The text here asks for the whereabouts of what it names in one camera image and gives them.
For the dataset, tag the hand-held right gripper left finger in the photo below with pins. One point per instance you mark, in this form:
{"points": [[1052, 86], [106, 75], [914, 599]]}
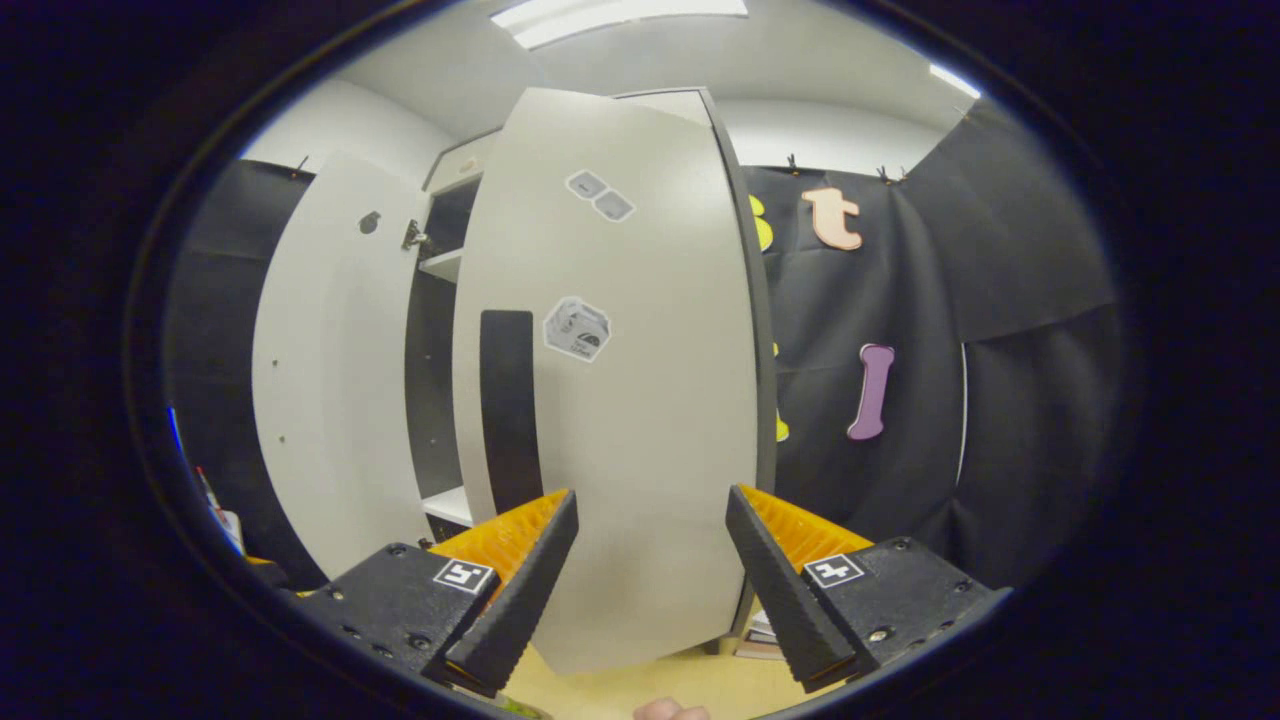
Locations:
{"points": [[525, 590]]}

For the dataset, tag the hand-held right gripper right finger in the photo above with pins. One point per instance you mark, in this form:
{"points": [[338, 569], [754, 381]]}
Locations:
{"points": [[775, 590]]}

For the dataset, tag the grey cabinet door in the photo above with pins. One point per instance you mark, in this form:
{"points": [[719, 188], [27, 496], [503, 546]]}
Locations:
{"points": [[650, 420], [330, 380]]}

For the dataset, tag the grey cabinet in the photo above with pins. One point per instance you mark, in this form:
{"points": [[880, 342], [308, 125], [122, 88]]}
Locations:
{"points": [[432, 400]]}

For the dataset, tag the pile of books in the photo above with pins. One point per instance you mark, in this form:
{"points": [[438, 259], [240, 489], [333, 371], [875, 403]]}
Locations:
{"points": [[760, 640]]}

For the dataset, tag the white and red object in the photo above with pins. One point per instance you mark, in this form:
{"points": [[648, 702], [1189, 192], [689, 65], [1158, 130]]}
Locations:
{"points": [[230, 525]]}

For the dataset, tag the black backdrop cloth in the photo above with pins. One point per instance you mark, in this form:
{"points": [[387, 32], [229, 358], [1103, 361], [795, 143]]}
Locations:
{"points": [[1010, 400], [215, 300]]}

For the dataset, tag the small ceiling light panel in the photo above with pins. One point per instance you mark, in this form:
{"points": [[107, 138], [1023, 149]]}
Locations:
{"points": [[955, 82]]}

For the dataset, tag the long ceiling light panel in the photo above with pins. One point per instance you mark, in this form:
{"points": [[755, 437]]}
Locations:
{"points": [[610, 15]]}

